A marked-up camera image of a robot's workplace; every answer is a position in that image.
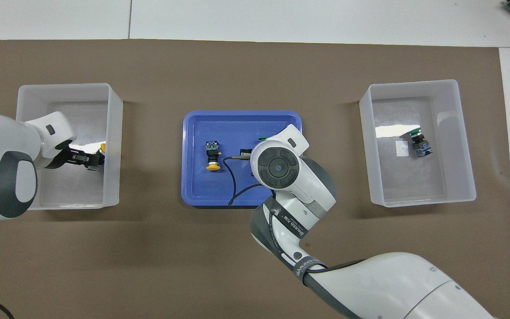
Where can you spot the green push button switch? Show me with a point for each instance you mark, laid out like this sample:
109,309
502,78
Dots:
264,138
419,142

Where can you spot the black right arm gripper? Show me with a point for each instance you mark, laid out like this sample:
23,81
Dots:
246,154

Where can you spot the blue plastic tray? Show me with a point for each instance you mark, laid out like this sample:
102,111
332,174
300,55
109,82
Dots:
210,190

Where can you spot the yellow push button switch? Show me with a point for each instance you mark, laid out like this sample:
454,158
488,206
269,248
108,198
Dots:
102,148
213,155

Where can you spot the brown table mat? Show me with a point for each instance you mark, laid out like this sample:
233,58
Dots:
148,266

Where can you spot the white square sticker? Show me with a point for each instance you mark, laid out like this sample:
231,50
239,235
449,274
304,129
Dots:
401,149

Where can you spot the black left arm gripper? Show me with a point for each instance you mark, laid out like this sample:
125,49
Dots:
62,156

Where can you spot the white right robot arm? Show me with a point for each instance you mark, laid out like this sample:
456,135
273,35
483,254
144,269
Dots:
290,177

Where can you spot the translucent white plastic box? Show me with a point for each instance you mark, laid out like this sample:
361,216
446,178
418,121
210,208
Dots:
392,186
91,190

